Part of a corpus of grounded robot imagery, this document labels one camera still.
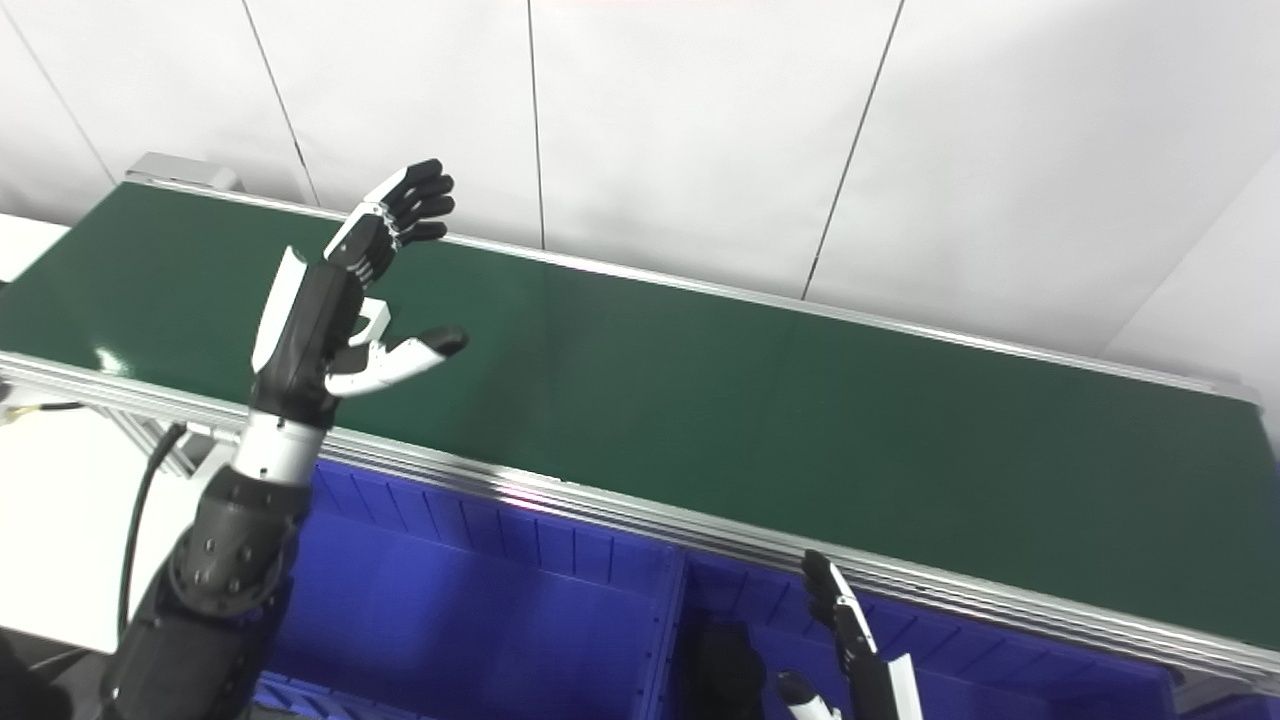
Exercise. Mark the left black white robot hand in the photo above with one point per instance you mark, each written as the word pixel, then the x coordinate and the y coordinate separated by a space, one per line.
pixel 300 340

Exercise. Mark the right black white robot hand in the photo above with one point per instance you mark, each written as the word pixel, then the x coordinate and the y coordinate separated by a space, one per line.
pixel 865 680

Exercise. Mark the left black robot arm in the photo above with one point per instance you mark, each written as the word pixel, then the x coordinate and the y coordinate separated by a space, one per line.
pixel 215 570

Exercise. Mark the blue plastic bin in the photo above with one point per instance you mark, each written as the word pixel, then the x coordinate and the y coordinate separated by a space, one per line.
pixel 450 620
pixel 1000 680

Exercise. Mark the black part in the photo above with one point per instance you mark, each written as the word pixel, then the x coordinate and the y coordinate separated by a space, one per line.
pixel 725 670

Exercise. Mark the aluminium conveyor leg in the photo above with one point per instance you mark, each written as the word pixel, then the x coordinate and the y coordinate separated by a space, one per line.
pixel 185 450

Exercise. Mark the grey conveyor end box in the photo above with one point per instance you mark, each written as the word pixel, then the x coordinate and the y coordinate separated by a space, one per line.
pixel 185 170

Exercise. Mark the green conveyor belt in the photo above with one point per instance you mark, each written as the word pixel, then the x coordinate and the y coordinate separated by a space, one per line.
pixel 700 400
pixel 600 505

